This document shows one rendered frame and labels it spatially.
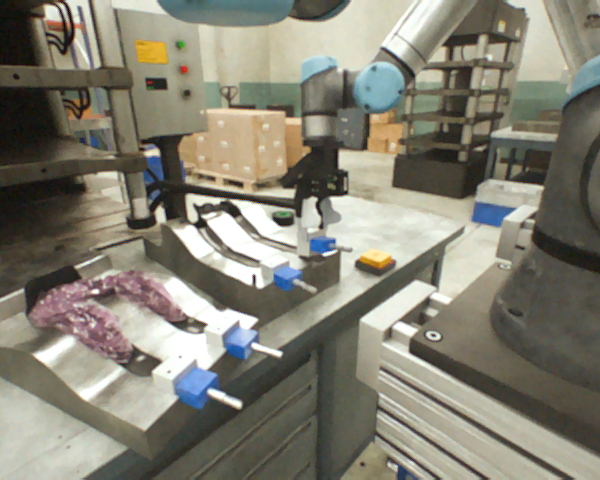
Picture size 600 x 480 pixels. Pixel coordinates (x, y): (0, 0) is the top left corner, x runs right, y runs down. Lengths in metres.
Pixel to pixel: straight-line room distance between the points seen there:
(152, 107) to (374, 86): 1.02
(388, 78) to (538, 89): 6.52
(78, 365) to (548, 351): 0.58
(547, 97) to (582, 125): 6.76
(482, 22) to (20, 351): 4.47
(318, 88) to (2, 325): 0.70
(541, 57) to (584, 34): 6.25
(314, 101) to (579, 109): 0.51
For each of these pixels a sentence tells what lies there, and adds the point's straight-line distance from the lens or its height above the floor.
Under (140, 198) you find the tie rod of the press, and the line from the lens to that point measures 1.37.
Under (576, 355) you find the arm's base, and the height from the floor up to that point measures 1.06.
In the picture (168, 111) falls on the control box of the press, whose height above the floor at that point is 1.16.
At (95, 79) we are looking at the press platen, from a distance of 1.31.
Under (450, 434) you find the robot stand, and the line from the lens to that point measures 0.46.
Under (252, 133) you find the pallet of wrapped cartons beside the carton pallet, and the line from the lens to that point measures 4.64.
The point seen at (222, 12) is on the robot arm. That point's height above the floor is 1.28.
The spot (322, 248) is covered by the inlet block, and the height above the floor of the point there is 0.93.
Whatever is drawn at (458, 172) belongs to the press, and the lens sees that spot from 4.67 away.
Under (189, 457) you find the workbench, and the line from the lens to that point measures 0.81.
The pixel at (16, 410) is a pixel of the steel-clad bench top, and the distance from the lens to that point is 0.74.
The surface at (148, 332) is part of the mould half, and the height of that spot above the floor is 0.87.
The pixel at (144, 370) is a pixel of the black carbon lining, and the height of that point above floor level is 0.85.
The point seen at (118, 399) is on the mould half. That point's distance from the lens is 0.60.
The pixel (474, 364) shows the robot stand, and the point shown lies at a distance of 0.34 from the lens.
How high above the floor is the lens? 1.25
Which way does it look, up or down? 23 degrees down
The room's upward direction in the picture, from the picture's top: straight up
